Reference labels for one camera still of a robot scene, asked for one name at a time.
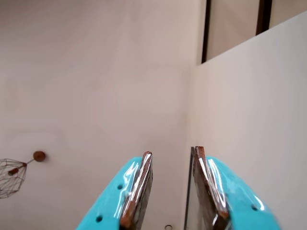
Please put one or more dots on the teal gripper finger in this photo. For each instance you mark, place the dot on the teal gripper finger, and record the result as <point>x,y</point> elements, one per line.
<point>112,196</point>
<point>239,206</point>

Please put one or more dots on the round wooden ceiling mount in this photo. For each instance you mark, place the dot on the round wooden ceiling mount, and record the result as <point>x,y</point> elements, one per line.
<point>39,156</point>

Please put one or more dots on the dark vertical frame bar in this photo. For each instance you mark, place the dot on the dark vertical frame bar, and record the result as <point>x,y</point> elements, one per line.
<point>263,16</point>
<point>206,31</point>

